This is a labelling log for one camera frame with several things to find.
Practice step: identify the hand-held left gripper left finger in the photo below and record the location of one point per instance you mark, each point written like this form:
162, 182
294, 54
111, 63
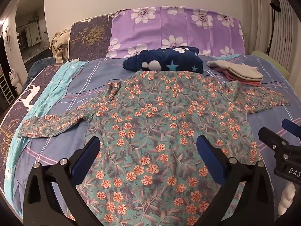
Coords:
86, 155

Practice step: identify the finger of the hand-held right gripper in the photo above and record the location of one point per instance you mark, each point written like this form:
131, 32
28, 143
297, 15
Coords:
272, 139
291, 127

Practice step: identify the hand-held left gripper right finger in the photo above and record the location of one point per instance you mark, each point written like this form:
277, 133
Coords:
209, 160

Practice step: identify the teal floral shirt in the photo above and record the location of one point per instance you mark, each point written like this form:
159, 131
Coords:
155, 122

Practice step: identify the folded beige and pink clothes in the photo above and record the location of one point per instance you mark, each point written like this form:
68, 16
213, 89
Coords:
237, 69

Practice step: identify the beige clothes pile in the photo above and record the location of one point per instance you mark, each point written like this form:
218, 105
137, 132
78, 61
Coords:
60, 44

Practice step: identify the pink folded cloth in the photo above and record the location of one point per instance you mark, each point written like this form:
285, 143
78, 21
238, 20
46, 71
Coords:
244, 82

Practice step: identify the deer print mattress cover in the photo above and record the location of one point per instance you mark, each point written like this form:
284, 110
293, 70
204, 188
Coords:
14, 122

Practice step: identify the teal star print sheet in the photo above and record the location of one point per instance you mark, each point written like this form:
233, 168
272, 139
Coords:
63, 77

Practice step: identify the dark blue quilted blanket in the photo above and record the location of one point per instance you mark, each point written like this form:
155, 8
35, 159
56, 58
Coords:
40, 64

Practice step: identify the white ladder rack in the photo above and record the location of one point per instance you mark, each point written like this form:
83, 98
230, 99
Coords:
6, 91

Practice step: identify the white cat figurine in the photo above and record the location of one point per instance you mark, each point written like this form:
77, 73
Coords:
14, 80

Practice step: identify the navy star print fleece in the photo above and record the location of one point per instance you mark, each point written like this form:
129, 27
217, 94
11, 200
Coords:
164, 60

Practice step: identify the tree print headboard cushion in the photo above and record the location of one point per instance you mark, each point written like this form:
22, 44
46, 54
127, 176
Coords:
89, 37

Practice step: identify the black floor lamp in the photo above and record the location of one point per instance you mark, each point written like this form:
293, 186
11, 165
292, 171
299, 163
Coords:
274, 4

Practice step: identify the purple floral pillow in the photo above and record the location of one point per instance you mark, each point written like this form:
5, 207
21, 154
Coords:
178, 28

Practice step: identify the white wall decoration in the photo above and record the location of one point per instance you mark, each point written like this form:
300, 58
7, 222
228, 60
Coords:
7, 37

